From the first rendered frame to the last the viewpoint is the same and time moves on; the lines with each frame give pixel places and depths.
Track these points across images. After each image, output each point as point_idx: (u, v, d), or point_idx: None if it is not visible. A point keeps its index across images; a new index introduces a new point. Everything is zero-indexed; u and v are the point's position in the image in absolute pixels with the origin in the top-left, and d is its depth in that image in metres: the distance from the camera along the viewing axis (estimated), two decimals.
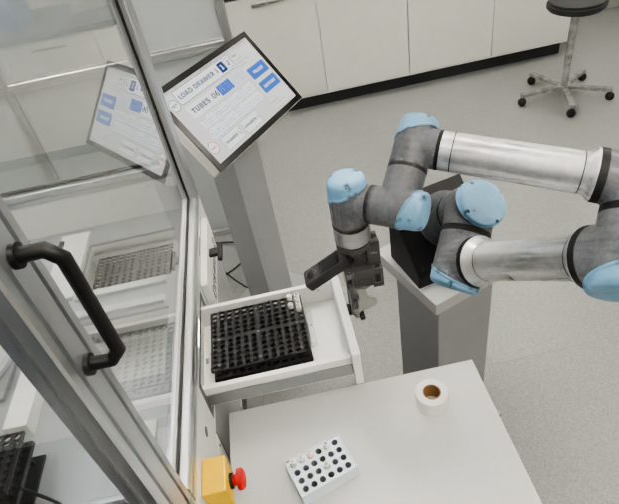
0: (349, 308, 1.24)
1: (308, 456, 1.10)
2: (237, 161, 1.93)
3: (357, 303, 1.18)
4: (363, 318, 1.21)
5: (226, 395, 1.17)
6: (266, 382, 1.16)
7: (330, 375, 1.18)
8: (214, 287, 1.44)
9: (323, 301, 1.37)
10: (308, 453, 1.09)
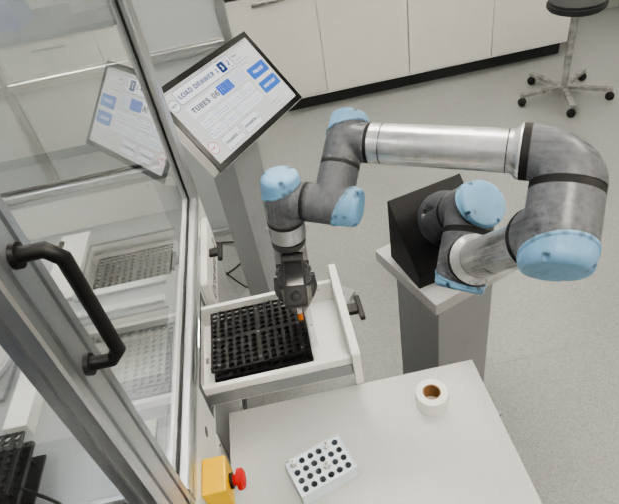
0: (349, 308, 1.24)
1: (301, 311, 1.23)
2: (237, 161, 1.93)
3: (312, 289, 1.20)
4: (363, 318, 1.21)
5: (226, 395, 1.17)
6: (266, 382, 1.16)
7: (330, 375, 1.18)
8: (214, 287, 1.44)
9: (323, 301, 1.37)
10: (300, 309, 1.23)
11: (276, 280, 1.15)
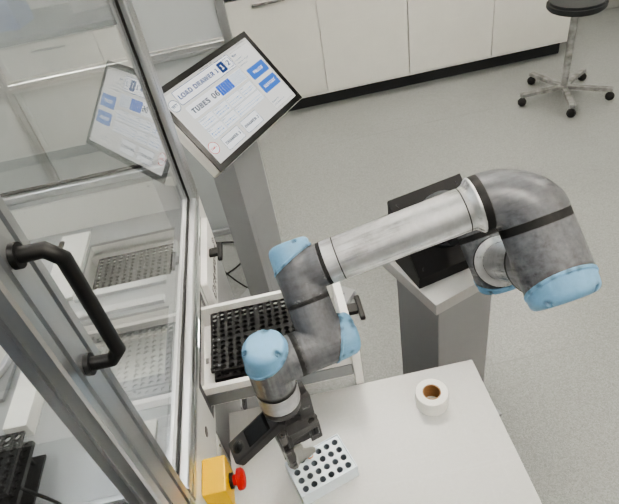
0: (349, 308, 1.24)
1: None
2: (237, 161, 1.93)
3: (295, 461, 1.03)
4: (363, 318, 1.21)
5: (226, 395, 1.17)
6: None
7: (330, 375, 1.18)
8: (214, 287, 1.44)
9: None
10: None
11: None
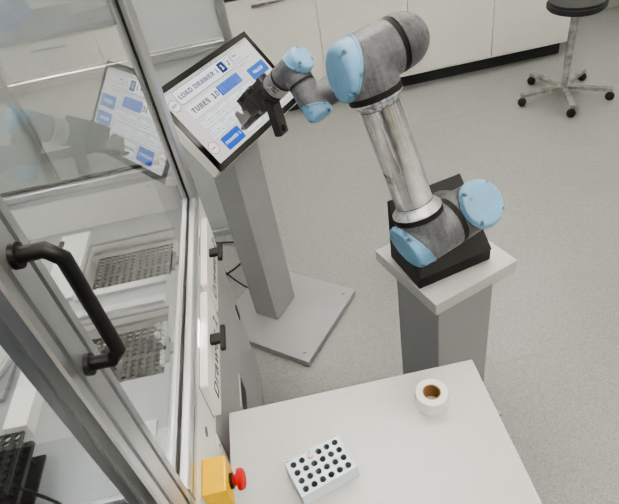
0: (212, 338, 1.23)
1: (308, 455, 1.10)
2: (237, 161, 1.93)
3: None
4: (223, 349, 1.21)
5: None
6: None
7: None
8: (214, 287, 1.44)
9: None
10: (308, 453, 1.09)
11: (256, 118, 1.60)
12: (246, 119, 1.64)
